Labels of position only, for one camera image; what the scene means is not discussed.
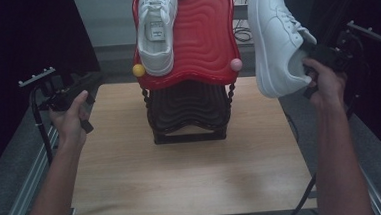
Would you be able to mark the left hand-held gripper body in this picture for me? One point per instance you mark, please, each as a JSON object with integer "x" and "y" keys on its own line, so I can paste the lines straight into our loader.
{"x": 57, "y": 99}

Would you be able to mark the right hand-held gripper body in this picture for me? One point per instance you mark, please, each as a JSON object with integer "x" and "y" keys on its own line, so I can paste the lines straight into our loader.
{"x": 352, "y": 54}

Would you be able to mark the white sneaker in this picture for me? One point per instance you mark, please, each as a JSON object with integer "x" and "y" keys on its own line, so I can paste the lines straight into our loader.
{"x": 271, "y": 49}
{"x": 157, "y": 56}

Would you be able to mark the red and black shoe rack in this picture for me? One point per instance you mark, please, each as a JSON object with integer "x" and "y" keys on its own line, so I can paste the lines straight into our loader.
{"x": 201, "y": 40}

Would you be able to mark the person's left hand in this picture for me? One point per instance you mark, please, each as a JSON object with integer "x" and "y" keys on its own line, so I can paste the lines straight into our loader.
{"x": 68, "y": 128}

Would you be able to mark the person's right hand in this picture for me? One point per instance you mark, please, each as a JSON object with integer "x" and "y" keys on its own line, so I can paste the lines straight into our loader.
{"x": 327, "y": 85}

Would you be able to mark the aluminium rail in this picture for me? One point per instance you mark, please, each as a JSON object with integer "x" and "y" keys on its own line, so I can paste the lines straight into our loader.
{"x": 374, "y": 193}
{"x": 27, "y": 194}

